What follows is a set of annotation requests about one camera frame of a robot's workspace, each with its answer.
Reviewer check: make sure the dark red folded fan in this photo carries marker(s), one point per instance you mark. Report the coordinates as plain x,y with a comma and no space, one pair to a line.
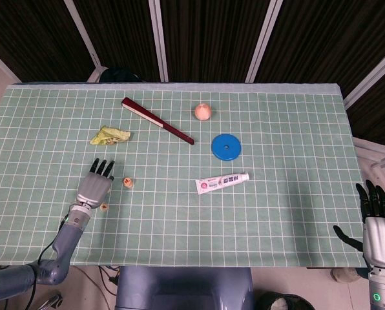
157,120

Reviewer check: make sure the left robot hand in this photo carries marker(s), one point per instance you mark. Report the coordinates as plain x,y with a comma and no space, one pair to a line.
94,189

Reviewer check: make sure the black object behind table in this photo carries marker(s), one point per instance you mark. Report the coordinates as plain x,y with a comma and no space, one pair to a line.
119,75

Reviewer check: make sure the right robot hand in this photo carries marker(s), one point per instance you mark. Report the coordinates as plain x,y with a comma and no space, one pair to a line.
383,240

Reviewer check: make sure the peach coloured ball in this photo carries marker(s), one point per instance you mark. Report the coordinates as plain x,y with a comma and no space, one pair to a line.
203,111

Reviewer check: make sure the white partition post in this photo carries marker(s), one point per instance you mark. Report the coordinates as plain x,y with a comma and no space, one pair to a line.
373,76
2,63
82,30
263,38
158,38

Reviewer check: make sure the black waste bin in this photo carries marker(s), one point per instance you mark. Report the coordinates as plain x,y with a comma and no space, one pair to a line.
283,303

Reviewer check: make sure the blue-grey robot torso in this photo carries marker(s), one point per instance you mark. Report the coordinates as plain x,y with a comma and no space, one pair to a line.
179,290

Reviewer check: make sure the blue disc with hole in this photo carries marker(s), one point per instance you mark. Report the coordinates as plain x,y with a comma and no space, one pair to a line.
225,151

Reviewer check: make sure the green checkered tablecloth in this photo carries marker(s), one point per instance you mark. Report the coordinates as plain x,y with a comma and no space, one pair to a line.
244,226

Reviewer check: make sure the crumpled yellow-green wrapper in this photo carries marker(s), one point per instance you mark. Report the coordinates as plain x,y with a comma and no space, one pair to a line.
110,135

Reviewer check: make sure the chrome metal leg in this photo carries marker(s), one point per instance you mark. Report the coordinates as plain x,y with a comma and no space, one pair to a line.
52,300

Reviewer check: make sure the white toothpaste tube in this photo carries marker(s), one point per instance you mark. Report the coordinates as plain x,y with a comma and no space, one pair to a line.
221,182

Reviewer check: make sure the beige floor object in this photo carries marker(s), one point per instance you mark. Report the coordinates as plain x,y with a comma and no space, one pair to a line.
344,275

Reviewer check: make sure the white metal rack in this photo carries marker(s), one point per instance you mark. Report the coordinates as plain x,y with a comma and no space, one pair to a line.
376,158

